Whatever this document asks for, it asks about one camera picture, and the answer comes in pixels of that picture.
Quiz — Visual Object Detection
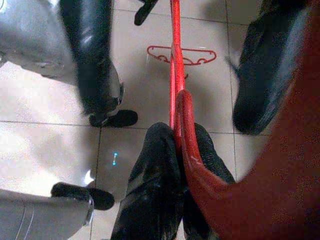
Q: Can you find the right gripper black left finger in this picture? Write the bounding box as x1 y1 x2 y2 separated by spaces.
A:
111 121 188 240

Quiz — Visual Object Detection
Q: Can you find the robot left leg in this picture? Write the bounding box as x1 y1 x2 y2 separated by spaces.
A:
0 0 139 129

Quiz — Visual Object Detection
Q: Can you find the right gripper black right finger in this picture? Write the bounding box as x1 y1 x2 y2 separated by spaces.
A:
182 122 236 240

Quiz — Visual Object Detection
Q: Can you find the robot leg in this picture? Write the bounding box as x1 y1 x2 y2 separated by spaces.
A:
0 181 116 240
0 0 139 129

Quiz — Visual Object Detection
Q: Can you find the robot right leg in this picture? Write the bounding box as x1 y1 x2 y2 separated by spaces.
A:
0 181 116 240

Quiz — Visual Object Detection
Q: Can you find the red plastic hanger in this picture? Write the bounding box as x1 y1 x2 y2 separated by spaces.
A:
146 44 218 67
168 0 320 240

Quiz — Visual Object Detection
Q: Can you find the metal clothes rack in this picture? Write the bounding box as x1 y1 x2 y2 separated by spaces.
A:
133 0 159 27

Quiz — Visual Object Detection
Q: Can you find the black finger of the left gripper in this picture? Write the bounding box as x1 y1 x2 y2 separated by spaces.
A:
231 0 291 137
252 0 311 137

